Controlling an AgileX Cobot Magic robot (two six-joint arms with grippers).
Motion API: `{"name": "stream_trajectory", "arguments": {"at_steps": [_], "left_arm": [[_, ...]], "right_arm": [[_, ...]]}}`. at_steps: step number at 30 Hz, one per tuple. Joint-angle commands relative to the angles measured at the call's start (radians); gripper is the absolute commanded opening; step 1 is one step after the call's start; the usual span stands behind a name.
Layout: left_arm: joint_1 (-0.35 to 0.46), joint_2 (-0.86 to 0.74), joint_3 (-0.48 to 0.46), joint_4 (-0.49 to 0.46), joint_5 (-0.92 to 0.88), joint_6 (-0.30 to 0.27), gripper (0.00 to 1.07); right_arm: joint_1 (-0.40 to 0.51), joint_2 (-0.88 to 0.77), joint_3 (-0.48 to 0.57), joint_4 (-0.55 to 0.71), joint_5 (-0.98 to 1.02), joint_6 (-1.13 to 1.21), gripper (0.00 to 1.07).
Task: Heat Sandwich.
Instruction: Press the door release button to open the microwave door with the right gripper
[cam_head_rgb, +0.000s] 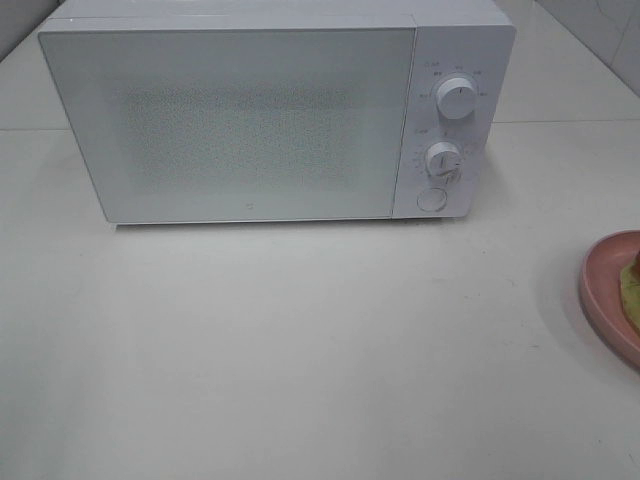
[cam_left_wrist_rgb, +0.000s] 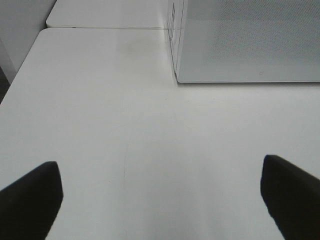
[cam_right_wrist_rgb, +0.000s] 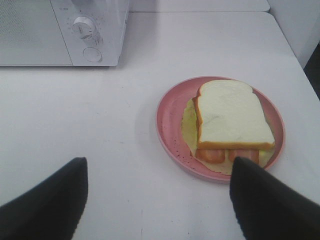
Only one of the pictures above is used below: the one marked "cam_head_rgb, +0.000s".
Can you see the round white door button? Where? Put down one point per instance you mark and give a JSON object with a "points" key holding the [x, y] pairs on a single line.
{"points": [[432, 199]]}

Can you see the white microwave door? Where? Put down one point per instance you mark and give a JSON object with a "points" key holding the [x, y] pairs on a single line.
{"points": [[223, 126]]}

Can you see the pink round plate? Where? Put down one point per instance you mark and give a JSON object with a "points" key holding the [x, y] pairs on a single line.
{"points": [[600, 296]]}

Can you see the sandwich with lettuce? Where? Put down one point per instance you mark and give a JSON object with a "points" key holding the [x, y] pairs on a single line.
{"points": [[629, 292]]}

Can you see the white microwave oven body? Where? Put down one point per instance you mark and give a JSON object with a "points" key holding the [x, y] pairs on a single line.
{"points": [[470, 37]]}

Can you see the lower white timer knob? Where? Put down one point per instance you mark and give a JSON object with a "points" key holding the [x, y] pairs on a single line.
{"points": [[442, 157]]}

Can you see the upper white power knob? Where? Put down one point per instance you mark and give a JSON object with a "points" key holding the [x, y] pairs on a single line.
{"points": [[456, 96]]}

